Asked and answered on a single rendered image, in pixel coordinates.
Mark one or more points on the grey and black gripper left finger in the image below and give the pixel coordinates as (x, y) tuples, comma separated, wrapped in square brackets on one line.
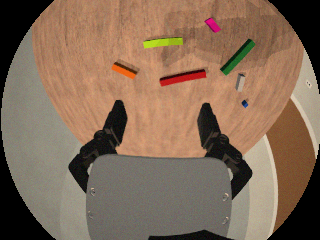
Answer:
[(104, 140)]

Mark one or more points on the red rod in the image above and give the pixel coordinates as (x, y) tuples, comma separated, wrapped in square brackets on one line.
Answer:
[(186, 76)]

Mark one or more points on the orange rod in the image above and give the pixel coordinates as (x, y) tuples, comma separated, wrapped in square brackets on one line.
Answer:
[(124, 70)]

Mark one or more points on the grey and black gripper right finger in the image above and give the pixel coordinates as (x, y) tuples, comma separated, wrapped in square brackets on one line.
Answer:
[(217, 146)]

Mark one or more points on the small blue cube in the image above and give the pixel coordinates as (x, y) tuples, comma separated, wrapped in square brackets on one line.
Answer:
[(244, 103)]

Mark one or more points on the small magenta block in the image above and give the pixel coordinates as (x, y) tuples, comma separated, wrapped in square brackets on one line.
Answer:
[(212, 25)]

